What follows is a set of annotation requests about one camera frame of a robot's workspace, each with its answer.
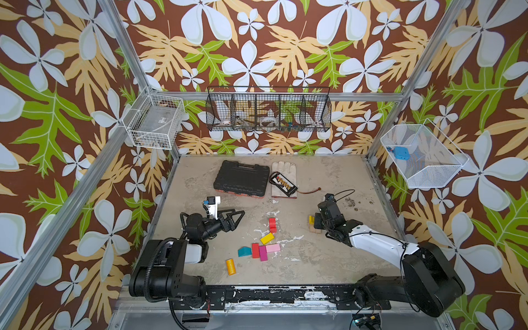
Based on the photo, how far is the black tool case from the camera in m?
1.01

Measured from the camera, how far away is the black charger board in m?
1.04

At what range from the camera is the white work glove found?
1044 millimetres
